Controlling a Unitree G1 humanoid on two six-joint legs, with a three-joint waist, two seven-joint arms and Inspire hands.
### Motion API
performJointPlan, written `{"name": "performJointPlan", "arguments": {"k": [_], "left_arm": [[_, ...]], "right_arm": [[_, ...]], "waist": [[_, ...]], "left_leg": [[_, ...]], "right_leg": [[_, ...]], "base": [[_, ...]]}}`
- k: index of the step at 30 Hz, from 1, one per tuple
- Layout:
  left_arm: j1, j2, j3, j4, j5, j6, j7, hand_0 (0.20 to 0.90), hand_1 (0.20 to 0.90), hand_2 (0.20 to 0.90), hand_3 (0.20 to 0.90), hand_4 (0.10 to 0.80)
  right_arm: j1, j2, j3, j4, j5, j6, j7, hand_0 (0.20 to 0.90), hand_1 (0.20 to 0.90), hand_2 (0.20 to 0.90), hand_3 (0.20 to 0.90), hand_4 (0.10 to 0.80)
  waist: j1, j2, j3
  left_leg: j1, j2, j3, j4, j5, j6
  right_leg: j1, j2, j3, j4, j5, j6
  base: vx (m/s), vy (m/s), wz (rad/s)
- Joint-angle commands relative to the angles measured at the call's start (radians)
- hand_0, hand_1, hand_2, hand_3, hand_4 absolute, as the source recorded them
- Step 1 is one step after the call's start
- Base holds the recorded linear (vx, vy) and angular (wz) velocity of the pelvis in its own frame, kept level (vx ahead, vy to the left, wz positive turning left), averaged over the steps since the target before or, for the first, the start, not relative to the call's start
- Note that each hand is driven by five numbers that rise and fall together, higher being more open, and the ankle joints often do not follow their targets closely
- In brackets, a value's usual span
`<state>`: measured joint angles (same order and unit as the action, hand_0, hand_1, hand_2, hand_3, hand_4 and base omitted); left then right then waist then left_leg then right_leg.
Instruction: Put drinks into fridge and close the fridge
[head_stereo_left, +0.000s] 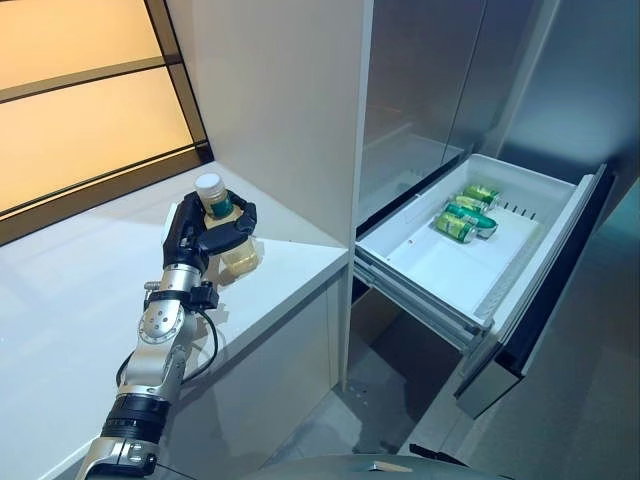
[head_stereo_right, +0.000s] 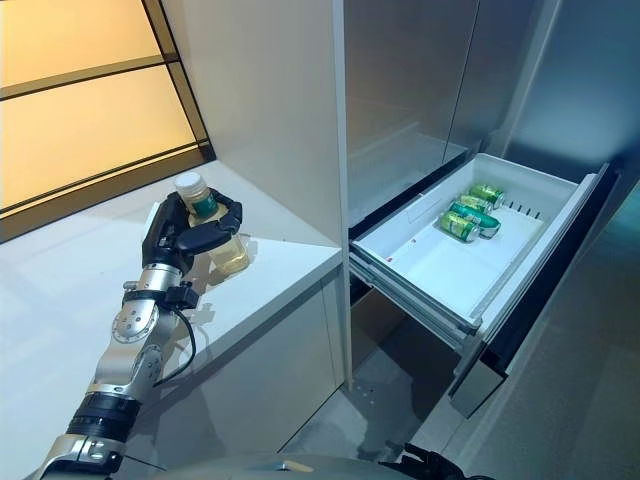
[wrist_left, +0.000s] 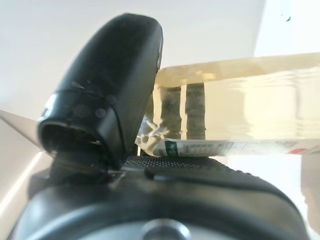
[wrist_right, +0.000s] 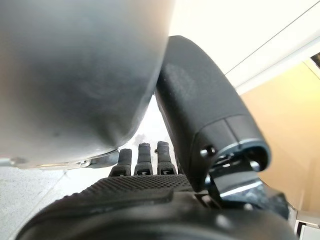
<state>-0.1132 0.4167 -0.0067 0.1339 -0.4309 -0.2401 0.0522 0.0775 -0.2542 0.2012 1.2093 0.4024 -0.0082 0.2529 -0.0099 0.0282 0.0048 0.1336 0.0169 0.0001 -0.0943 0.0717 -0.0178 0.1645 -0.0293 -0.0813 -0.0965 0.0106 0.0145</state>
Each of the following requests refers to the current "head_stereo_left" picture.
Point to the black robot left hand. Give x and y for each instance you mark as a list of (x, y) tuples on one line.
[(182, 235)]

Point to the white-capped yellow tea bottle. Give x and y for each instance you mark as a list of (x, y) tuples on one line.
[(208, 184)]

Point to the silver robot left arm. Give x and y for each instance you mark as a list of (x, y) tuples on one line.
[(155, 325)]

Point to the white fridge drawer steel front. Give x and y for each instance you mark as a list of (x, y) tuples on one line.
[(450, 260)]

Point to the tall white cabinet panel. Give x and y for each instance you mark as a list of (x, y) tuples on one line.
[(275, 100)]

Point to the stainless steel refrigerator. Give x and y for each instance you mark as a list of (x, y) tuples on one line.
[(425, 75)]

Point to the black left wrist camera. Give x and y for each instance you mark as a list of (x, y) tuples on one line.
[(204, 296)]

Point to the amber window dark frame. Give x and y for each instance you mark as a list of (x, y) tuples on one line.
[(75, 50)]

